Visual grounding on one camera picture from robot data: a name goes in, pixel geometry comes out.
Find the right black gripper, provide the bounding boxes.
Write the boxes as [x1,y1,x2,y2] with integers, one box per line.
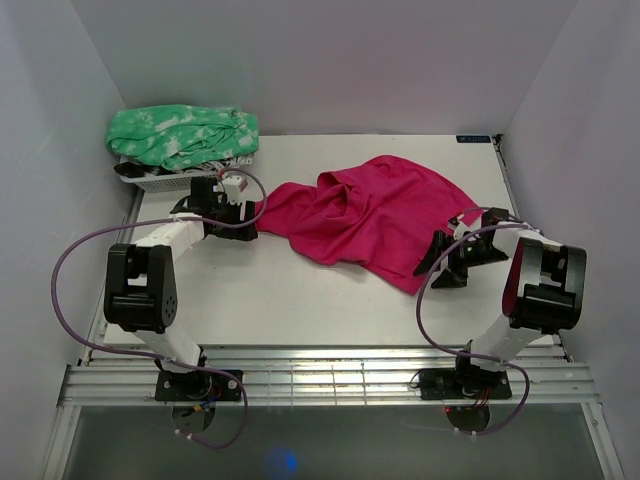
[412,229,508,289]

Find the pink trousers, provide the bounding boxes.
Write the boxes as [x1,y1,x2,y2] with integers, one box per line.
[256,155,481,295]

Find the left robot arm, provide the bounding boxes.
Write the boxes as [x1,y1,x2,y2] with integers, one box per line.
[103,169,265,400]

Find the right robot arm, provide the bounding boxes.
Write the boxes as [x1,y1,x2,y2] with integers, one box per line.
[413,207,587,397]

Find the white plastic basket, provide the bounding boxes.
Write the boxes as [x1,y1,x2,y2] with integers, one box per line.
[114,162,205,193]

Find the green white patterned garment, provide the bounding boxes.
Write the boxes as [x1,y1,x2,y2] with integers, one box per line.
[106,104,259,171]

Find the blue table label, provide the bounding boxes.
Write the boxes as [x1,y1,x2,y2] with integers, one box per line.
[455,135,492,144]

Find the black white clothes in basket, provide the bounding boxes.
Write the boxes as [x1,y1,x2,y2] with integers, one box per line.
[114,155,254,178]

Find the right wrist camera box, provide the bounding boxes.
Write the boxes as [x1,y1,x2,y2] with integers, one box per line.
[448,214,471,240]

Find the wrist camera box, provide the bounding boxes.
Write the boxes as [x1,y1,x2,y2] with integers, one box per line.
[218,173,248,205]
[448,214,471,240]

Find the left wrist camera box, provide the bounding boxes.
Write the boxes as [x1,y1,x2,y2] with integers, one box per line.
[218,173,248,205]

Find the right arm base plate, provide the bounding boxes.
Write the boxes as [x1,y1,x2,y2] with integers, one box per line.
[408,368,512,401]

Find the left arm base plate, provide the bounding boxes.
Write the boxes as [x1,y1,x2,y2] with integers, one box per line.
[154,370,244,403]

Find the aluminium front rail frame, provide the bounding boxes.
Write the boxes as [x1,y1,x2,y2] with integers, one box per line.
[39,192,626,480]

